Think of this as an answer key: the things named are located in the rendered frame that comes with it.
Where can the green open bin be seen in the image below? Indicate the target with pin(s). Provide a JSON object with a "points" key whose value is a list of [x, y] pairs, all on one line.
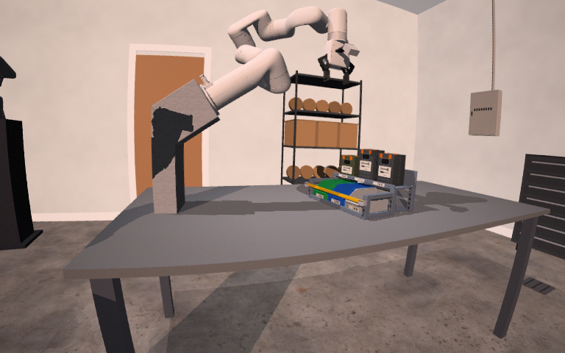
{"points": [[329, 184]]}

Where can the blue open bin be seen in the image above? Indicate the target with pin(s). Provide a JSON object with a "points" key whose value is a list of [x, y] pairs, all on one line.
{"points": [[345, 189]]}

